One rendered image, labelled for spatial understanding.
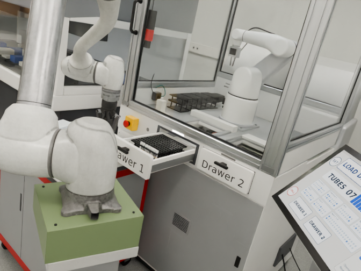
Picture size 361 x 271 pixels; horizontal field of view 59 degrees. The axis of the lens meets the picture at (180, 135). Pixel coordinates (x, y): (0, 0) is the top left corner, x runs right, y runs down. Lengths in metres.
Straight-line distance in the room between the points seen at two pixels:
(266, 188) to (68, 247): 0.84
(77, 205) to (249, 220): 0.81
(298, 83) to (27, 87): 0.96
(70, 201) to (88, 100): 1.28
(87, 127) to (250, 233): 0.92
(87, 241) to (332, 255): 0.67
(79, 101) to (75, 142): 1.25
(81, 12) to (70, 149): 1.25
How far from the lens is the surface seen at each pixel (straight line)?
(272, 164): 1.42
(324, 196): 1.10
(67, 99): 2.16
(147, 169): 1.37
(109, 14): 1.28
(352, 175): 1.12
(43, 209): 1.08
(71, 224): 1.01
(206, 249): 1.76
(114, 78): 1.55
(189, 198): 1.71
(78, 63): 1.54
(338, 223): 1.01
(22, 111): 1.04
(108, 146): 0.98
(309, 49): 1.33
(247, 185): 1.47
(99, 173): 0.99
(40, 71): 1.07
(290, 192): 1.18
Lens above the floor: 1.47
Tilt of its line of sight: 19 degrees down
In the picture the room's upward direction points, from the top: 12 degrees clockwise
